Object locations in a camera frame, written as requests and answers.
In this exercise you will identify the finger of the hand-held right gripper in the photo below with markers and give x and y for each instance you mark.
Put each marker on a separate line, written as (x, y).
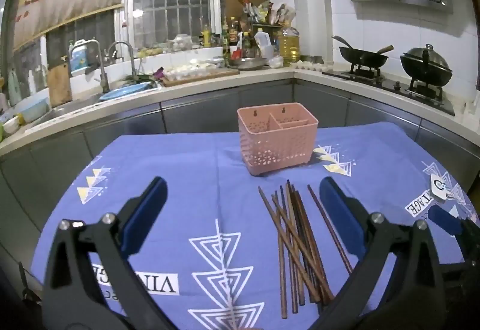
(444, 219)

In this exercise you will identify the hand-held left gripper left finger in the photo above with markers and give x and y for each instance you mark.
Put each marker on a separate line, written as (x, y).
(144, 217)

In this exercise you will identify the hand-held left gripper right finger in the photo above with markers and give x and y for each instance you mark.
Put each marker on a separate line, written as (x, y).
(345, 217)

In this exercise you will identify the set of wooden chopsticks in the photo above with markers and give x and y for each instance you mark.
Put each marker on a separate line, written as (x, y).
(296, 240)

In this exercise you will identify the pink plastic utensil holder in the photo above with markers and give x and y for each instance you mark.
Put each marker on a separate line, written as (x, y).
(277, 150)

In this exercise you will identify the blue printed tablecloth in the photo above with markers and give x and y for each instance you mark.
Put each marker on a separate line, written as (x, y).
(210, 202)

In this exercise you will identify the blue plate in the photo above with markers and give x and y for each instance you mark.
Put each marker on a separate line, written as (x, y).
(123, 93)

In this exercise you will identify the steel kitchen sink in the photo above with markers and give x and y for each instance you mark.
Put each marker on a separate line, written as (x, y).
(67, 109)

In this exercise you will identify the black gas stove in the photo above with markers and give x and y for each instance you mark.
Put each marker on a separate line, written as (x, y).
(393, 84)

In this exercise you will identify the green and purple vegetables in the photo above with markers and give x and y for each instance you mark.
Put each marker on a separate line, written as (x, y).
(159, 74)

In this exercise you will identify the light blue plastic container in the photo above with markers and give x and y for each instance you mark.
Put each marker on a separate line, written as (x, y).
(34, 109)

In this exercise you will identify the standing wooden cutting board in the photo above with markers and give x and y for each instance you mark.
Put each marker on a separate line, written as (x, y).
(59, 88)

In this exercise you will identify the black wok with lid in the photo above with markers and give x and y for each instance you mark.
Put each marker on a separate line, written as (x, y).
(425, 66)

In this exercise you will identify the curved steel faucet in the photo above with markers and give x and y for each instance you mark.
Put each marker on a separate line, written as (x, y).
(131, 56)

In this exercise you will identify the white bowl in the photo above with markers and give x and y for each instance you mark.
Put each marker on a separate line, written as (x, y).
(11, 124)

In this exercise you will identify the tall steel faucet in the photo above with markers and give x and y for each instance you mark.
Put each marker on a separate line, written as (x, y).
(100, 60)

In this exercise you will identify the flat wooden cutting board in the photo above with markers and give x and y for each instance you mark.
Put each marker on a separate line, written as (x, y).
(225, 73)

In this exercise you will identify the white plastic bag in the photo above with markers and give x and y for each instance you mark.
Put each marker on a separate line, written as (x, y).
(275, 61)

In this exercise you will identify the blue and white soap bottle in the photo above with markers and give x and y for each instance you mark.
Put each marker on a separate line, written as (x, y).
(79, 58)

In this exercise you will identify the large cooking oil bottle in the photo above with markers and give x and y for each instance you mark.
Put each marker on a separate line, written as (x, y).
(289, 47)

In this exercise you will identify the shallow metal basin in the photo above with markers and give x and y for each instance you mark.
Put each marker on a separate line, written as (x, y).
(247, 63)

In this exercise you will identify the pale green bottle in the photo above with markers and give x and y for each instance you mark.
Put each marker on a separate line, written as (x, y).
(15, 88)

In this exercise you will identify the white plastic jug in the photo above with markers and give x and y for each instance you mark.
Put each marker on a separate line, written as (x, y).
(264, 43)

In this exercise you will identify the row of condiment bottles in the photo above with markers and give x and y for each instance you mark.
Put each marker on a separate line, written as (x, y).
(232, 34)

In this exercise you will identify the pile of food packets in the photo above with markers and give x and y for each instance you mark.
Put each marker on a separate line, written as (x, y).
(262, 11)

